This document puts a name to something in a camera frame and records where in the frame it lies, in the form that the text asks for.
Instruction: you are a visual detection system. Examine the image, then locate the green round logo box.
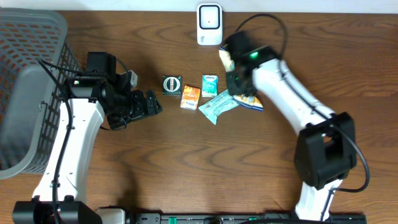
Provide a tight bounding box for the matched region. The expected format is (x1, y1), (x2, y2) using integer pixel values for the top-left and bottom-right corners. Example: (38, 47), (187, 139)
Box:
(162, 76), (182, 96)

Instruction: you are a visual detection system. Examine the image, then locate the orange tissue pack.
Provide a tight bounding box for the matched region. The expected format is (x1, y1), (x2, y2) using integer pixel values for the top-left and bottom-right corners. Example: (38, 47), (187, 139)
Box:
(180, 85), (201, 110)

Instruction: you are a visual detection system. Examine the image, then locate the yellow snack bag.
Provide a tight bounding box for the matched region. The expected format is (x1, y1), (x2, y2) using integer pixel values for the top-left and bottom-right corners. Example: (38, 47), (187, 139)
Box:
(219, 47), (264, 111)

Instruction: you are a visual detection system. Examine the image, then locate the teal tissue pack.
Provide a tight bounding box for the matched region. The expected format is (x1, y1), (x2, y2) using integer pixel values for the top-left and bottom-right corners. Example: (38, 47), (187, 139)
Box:
(201, 75), (218, 98)

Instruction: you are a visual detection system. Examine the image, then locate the teal wet wipe packet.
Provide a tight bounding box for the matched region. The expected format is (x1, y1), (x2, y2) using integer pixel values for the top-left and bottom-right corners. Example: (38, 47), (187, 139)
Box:
(199, 90), (239, 125)

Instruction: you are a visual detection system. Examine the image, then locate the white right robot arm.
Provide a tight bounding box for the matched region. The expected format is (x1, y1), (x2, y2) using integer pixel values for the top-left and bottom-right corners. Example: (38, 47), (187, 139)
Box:
(225, 31), (357, 221)

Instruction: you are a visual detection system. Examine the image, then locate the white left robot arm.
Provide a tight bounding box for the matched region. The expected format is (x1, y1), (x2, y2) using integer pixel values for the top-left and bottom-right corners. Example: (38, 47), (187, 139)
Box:
(12, 52), (162, 223)

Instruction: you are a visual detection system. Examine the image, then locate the white barcode scanner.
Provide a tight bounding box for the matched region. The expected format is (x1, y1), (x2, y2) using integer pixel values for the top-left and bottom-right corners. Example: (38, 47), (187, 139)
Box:
(197, 3), (223, 45)

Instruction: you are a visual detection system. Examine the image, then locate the grey plastic basket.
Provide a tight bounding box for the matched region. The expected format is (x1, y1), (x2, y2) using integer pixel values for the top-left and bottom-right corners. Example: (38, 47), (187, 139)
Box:
(1, 8), (80, 179)

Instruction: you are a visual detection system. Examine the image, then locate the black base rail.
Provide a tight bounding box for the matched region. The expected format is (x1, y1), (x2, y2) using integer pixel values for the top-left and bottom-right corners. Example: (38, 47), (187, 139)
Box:
(96, 208), (368, 224)

